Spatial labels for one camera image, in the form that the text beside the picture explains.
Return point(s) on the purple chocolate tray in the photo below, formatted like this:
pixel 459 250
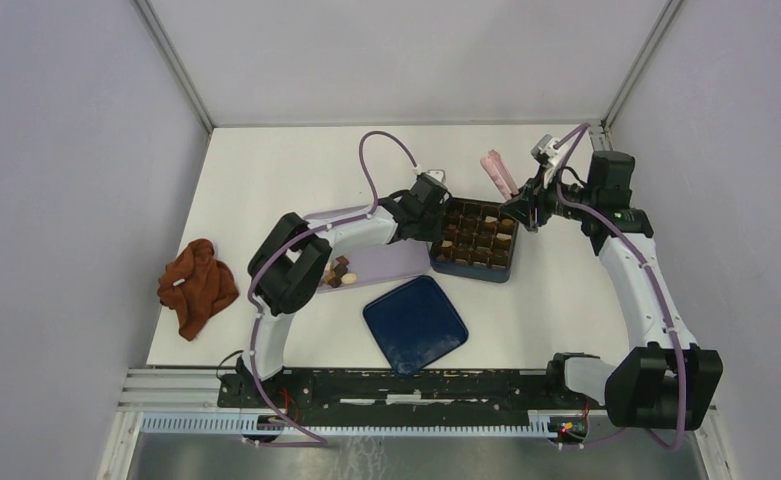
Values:
pixel 384 263

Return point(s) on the blue tin lid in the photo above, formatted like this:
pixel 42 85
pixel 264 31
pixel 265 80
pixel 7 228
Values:
pixel 414 325

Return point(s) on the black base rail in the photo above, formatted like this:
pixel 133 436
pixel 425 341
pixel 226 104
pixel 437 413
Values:
pixel 337 398

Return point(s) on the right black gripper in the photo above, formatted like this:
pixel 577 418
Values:
pixel 534 195

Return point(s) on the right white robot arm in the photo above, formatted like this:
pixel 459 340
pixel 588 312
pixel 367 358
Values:
pixel 666 381

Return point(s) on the brown crumpled cloth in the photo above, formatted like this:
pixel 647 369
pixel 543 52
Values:
pixel 196 286

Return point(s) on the blue tin chocolate box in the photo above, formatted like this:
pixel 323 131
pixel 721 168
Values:
pixel 477 242

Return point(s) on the white oval chocolate bottom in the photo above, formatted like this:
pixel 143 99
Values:
pixel 348 278

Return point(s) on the pink tongs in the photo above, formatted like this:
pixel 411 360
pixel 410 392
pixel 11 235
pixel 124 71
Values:
pixel 500 176

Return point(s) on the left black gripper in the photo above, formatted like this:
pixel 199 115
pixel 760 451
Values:
pixel 435 235

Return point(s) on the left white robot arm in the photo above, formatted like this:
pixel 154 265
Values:
pixel 288 267

